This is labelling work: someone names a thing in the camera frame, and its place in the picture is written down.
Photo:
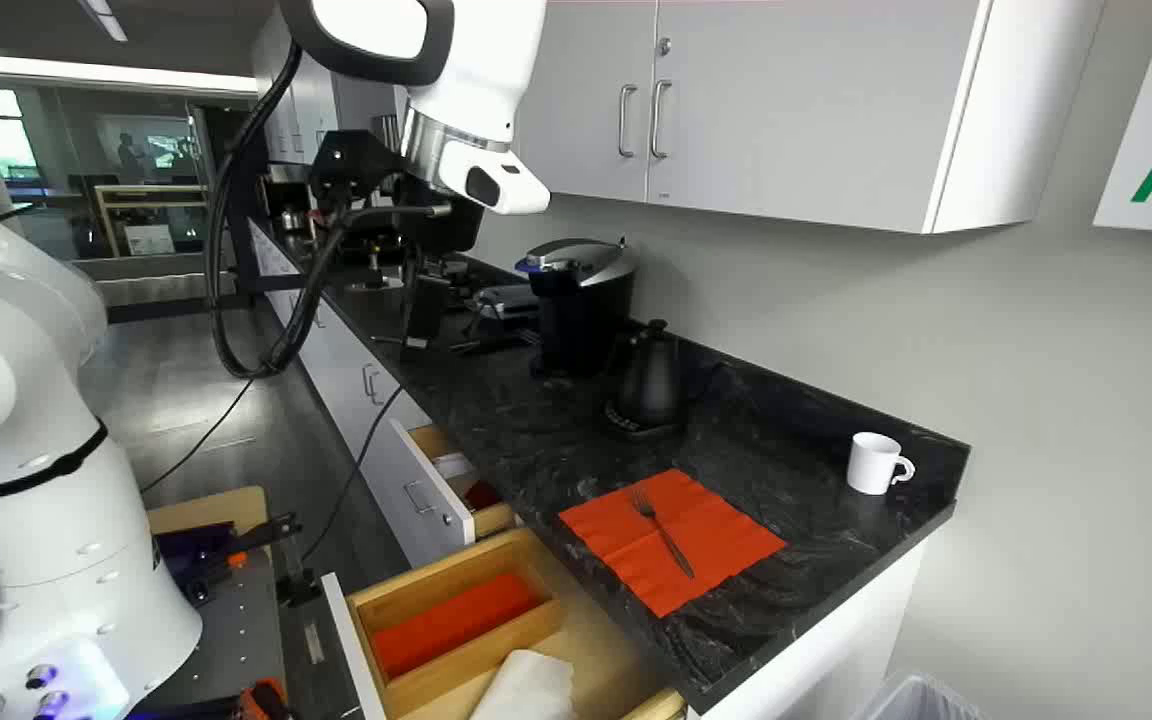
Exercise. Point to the small white-fronted drawer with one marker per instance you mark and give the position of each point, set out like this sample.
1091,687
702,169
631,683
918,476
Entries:
410,503

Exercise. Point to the white ceramic mug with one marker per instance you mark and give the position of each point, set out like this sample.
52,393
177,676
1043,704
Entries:
872,466

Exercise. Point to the white wall cabinet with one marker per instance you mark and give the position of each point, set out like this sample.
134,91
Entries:
802,107

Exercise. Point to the red item in small drawer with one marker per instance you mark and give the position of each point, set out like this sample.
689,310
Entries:
480,492

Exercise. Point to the framed board in background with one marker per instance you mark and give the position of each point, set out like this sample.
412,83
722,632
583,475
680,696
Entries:
151,221

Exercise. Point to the black countertop appliance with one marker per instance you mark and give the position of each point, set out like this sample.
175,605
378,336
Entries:
502,305

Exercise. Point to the white folded cloth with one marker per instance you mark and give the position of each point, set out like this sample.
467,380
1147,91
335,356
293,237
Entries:
520,687

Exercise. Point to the white spoon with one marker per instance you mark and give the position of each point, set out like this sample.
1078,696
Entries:
667,536

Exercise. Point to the light wooden board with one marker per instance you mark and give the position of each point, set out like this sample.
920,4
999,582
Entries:
210,509

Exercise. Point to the white base cabinets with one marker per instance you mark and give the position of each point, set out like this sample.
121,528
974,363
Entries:
337,363

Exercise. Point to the orange place mat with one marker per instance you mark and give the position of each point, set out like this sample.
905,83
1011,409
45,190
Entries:
722,545

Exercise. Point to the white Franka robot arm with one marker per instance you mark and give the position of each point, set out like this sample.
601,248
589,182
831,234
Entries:
42,534

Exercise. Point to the wooden drawer with compartments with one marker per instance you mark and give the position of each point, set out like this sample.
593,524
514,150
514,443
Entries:
442,570

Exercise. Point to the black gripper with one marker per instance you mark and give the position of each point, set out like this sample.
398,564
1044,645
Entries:
350,164

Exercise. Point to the black gooseneck electric kettle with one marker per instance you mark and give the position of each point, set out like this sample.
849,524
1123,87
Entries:
645,385

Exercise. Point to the orange drawer liner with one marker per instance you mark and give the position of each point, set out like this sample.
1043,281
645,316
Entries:
451,625

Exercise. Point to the trash bin with clear liner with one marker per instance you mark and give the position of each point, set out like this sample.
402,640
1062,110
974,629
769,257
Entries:
920,701

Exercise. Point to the ceiling light strip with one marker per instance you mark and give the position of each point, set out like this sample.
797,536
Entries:
109,72

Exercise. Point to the black pod coffee machine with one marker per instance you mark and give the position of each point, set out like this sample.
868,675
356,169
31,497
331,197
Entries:
583,322

